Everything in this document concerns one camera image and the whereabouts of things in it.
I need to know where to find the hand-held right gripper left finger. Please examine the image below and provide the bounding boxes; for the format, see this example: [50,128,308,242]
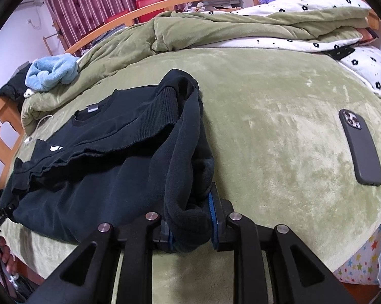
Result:
[29,212,176,304]

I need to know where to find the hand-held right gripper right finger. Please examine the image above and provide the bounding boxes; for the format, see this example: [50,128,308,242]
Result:
[207,182,357,304]

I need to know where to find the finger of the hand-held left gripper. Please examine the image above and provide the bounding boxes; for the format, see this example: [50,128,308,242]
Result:
[0,199,20,225]

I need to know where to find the black sweatshirt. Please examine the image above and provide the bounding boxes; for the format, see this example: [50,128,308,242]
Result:
[0,69,215,254]

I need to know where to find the person's left hand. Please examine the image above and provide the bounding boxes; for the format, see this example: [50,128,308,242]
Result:
[0,236,19,277]

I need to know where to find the black jacket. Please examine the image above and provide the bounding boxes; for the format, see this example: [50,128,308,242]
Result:
[0,70,31,102]

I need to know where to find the light blue fleece blanket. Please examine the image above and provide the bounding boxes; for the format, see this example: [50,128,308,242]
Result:
[25,54,81,91]

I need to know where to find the star printed cloth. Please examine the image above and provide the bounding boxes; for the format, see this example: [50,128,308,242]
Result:
[333,220,381,284]

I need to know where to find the dark grey smartphone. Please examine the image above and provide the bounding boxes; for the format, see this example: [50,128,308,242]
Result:
[338,108,381,186]

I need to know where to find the wooden coat rack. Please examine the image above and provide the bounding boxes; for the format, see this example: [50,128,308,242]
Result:
[42,21,67,54]

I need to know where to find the green quilt with floral lining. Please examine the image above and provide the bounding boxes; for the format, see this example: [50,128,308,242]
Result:
[21,0,373,134]

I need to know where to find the white floral pillow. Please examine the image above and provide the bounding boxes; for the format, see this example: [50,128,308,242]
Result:
[339,45,381,99]

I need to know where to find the maroon floral striped curtain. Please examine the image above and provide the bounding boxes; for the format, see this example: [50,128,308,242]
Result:
[41,0,210,49]

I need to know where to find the white charger with cable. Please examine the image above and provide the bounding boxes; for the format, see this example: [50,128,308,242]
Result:
[23,114,55,144]

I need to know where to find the wooden bed frame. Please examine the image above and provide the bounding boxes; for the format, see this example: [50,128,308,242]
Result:
[0,0,381,186]

